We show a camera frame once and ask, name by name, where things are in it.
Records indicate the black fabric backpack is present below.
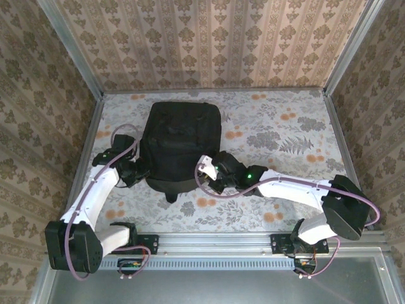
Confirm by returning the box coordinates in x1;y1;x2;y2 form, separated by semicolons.
139;101;223;204

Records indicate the grey metal panel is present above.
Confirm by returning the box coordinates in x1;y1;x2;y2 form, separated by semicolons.
47;269;385;304

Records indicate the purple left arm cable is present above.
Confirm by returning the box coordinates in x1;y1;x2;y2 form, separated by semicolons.
65;123;150;282

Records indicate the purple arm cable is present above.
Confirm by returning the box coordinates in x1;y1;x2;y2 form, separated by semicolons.
65;123;150;282
193;163;381;280

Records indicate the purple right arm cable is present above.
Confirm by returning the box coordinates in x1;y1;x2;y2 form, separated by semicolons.
193;163;381;280

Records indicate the aluminium side rail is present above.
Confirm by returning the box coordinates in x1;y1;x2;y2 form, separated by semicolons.
322;90;375;231
59;94;105;234

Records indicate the aluminium front frame rail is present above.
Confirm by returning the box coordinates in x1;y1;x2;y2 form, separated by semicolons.
47;231;389;258

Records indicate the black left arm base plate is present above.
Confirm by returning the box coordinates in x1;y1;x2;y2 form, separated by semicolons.
103;233;159;255

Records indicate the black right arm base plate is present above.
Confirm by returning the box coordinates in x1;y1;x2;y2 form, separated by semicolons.
270;233;330;255

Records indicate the aluminium back rail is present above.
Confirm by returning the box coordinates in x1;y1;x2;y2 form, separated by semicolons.
101;87;327;94

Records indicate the black connector board with wires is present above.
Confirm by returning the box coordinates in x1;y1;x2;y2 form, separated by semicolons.
117;258;144;276
293;256;318;276

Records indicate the slotted grey cable duct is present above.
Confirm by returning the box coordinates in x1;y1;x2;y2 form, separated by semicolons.
56;256;297;270

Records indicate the aluminium frame post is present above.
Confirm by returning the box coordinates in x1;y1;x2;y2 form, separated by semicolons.
323;0;386;96
37;0;105;99

